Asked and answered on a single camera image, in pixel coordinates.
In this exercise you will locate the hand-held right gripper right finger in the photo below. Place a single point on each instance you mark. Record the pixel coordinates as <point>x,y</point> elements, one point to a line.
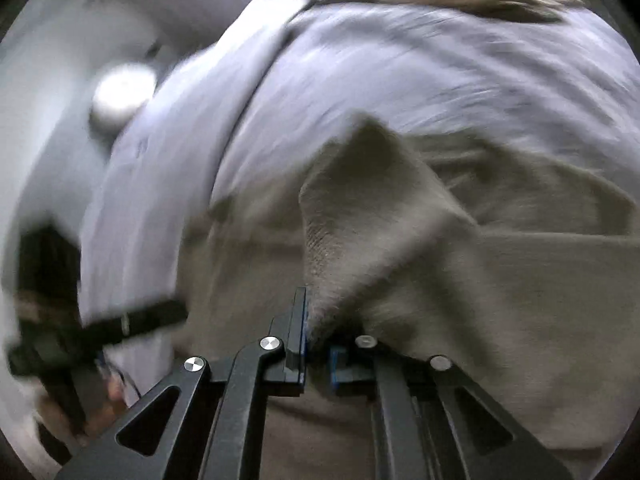
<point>338,366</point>

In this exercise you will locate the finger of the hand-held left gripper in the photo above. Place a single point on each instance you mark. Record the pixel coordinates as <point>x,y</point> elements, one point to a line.
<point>140,321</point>

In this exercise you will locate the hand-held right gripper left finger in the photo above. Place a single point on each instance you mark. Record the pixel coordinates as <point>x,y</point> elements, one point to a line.
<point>302,332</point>

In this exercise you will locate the grey-brown knit sweater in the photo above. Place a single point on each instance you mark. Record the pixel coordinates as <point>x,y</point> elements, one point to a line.
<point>400,260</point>

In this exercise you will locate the person's left hand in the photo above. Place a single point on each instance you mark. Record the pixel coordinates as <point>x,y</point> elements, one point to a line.
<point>107,402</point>

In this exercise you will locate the white round object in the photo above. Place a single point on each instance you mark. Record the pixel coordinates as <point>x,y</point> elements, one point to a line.
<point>122,97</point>

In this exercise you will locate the white quilted bed cover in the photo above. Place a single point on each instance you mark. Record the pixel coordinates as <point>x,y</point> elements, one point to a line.
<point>400,85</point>

